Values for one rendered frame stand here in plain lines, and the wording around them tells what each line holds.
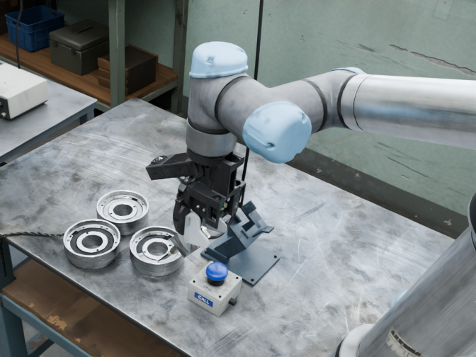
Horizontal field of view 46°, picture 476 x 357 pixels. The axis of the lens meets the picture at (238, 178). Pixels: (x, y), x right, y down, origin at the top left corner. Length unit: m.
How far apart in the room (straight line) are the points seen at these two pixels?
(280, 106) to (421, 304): 0.28
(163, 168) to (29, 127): 0.89
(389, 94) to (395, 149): 1.91
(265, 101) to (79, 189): 0.68
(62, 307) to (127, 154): 0.39
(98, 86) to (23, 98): 1.13
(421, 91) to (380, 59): 1.80
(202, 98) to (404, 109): 0.26
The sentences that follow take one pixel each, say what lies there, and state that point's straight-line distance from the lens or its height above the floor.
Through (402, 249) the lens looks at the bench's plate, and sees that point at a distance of 1.26.
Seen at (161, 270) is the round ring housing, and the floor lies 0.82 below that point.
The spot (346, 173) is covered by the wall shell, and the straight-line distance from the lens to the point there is 2.76.
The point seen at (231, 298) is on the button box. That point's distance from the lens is 1.03.
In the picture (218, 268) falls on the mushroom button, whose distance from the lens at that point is 1.00.
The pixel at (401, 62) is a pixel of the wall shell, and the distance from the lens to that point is 2.45.
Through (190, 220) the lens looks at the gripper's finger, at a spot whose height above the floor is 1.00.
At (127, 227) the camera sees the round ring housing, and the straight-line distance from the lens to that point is 1.14.
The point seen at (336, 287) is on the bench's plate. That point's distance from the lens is 1.13.
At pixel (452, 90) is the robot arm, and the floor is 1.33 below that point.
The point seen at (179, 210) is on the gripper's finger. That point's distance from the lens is 0.88.
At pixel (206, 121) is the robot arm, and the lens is 0.78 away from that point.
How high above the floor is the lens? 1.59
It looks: 36 degrees down
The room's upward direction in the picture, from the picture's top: 8 degrees clockwise
